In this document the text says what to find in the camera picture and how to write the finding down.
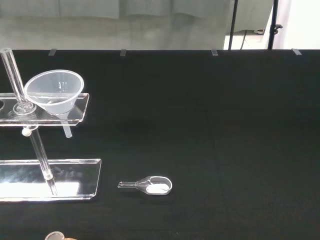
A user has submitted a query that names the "black bench cloth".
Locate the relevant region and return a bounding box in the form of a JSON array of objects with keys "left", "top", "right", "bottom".
[{"left": 0, "top": 49, "right": 320, "bottom": 240}]

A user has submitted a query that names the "thin black tripod pole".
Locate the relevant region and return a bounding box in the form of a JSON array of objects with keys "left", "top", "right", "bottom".
[{"left": 228, "top": 0, "right": 239, "bottom": 51}]

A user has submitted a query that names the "black tripod pole with clamp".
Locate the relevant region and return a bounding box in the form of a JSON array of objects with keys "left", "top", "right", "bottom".
[{"left": 267, "top": 0, "right": 284, "bottom": 50}]

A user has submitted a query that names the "transparent funnel stand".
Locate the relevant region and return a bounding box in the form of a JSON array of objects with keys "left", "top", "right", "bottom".
[{"left": 0, "top": 47, "right": 102, "bottom": 202}]

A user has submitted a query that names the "black floor cable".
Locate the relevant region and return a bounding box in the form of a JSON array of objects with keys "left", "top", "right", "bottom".
[{"left": 240, "top": 29, "right": 248, "bottom": 51}]

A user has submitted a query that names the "glass weighing funnel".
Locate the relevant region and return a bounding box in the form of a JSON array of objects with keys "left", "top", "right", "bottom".
[{"left": 117, "top": 175, "right": 174, "bottom": 196}]

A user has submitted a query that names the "round-bottom glass flask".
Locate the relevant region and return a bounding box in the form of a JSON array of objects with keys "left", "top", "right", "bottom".
[{"left": 45, "top": 230, "right": 66, "bottom": 240}]

